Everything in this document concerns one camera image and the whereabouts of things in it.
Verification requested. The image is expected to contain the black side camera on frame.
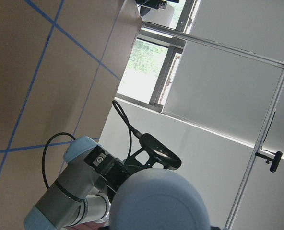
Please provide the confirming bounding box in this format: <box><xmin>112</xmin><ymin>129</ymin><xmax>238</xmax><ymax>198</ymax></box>
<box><xmin>255</xmin><ymin>151</ymin><xmax>283</xmax><ymax>173</ymax></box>

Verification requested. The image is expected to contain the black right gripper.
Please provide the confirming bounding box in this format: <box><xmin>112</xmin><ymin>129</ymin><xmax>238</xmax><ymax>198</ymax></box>
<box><xmin>84</xmin><ymin>146</ymin><xmax>132</xmax><ymax>199</ymax></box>

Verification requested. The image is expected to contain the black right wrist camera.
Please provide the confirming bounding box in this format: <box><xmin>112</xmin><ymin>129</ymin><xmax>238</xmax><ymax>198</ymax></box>
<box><xmin>125</xmin><ymin>133</ymin><xmax>182</xmax><ymax>170</ymax></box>

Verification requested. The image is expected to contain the aluminium frame post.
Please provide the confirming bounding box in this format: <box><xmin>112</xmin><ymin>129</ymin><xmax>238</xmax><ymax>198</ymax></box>
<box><xmin>224</xmin><ymin>65</ymin><xmax>284</xmax><ymax>230</ymax></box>

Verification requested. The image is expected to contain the light blue plastic cup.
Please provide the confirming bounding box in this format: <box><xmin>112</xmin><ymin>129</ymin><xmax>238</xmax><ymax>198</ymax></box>
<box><xmin>109</xmin><ymin>168</ymin><xmax>211</xmax><ymax>230</ymax></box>

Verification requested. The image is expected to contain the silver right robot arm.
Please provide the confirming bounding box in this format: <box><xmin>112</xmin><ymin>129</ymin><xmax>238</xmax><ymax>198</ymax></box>
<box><xmin>24</xmin><ymin>136</ymin><xmax>133</xmax><ymax>230</ymax></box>

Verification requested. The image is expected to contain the black right camera cable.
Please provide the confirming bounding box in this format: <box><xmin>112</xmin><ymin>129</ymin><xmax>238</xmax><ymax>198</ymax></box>
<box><xmin>41</xmin><ymin>100</ymin><xmax>142</xmax><ymax>190</ymax></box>

